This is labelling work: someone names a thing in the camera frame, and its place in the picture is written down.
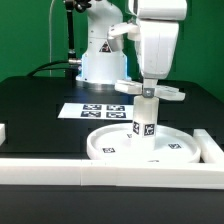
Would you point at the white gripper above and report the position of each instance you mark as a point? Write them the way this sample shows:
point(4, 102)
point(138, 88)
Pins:
point(155, 50)

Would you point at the white cross-shaped table base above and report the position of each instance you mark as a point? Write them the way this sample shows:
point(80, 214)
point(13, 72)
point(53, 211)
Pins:
point(162, 92)

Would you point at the white round table top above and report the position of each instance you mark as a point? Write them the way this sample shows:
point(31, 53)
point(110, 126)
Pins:
point(115, 143)

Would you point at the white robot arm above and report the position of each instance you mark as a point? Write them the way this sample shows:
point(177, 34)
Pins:
point(101, 68)

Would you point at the white marker sheet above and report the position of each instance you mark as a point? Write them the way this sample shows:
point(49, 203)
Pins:
point(96, 111)

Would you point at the white left fence block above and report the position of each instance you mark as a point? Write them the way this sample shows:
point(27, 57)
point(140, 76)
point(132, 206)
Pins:
point(2, 134)

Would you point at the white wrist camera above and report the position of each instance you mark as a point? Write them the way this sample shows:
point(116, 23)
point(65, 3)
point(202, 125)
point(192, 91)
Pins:
point(116, 32)

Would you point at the white right fence rail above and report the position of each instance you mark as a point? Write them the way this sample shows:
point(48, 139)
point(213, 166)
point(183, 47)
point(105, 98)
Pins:
point(210, 150)

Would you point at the white fence rail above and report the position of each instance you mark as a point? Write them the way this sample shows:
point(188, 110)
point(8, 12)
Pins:
point(210, 150)
point(93, 172)

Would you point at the white front fence rail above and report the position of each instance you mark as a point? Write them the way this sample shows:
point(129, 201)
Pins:
point(93, 172)

